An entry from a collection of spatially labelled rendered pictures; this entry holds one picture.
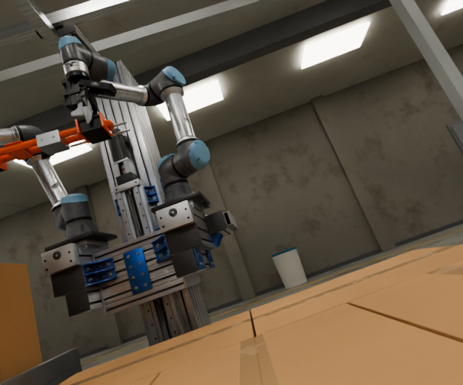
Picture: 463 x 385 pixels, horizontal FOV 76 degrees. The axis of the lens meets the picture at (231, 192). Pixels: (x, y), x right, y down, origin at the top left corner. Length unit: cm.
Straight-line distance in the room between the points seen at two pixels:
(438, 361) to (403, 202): 741
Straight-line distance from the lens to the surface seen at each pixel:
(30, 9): 299
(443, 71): 356
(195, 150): 128
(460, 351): 37
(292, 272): 631
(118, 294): 141
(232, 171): 736
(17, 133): 170
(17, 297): 125
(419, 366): 35
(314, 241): 709
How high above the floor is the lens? 68
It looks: 14 degrees up
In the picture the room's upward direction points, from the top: 20 degrees counter-clockwise
